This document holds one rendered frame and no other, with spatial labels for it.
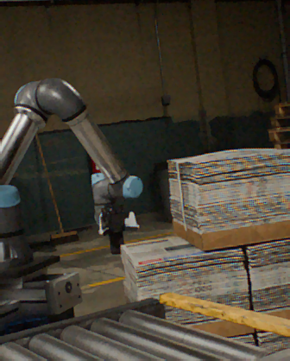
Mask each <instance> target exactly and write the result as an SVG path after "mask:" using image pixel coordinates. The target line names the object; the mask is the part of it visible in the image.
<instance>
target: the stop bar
mask: <svg viewBox="0 0 290 361"><path fill-rule="evenodd" d="M159 297H160V304H163V305H166V306H170V307H175V308H178V309H182V310H186V311H189V312H193V313H196V314H201V315H204V316H208V317H214V318H218V319H221V320H227V321H229V322H233V323H237V324H240V325H243V326H249V327H253V328H256V329H259V330H262V331H265V332H269V333H275V334H278V335H281V336H285V337H289V338H290V320H289V319H284V318H281V317H277V316H273V315H269V314H265V313H259V312H258V313H256V312H251V311H248V310H244V309H240V308H236V307H231V306H226V305H223V304H219V303H215V302H211V301H204V300H200V299H198V298H193V297H190V296H186V295H182V294H175V293H172V292H166V293H165V294H160V296H159Z"/></svg>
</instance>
